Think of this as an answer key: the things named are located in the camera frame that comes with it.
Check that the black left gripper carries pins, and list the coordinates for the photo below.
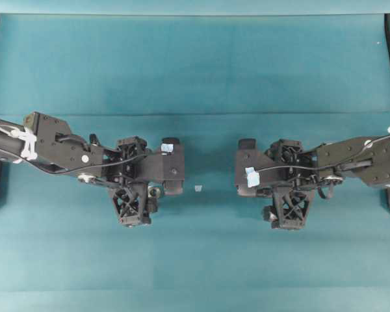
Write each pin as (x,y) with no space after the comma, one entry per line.
(136,163)

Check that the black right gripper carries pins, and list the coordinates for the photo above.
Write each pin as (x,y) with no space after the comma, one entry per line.
(284,164)

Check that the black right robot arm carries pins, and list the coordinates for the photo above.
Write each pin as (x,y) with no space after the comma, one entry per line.
(366,158)

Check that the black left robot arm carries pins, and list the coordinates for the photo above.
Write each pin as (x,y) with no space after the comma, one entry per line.
(48,144)

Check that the teal table mat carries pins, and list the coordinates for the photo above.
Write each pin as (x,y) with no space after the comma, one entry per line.
(208,81)

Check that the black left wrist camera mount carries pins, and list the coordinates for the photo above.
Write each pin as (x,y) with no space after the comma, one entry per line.
(132,204)

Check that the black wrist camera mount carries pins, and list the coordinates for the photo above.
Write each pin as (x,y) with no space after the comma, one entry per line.
(132,204)
(289,209)

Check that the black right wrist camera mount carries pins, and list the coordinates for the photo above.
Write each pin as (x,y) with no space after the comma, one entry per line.
(289,209)

